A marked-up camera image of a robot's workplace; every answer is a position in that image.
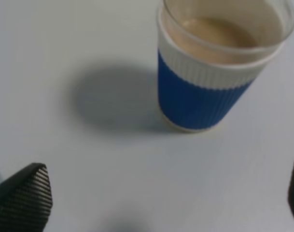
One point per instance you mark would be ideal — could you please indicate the blue sleeved clear cup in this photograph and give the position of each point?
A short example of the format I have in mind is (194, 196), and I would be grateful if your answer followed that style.
(211, 51)

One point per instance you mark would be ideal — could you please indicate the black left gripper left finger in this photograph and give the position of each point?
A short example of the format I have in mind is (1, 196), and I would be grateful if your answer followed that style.
(26, 200)

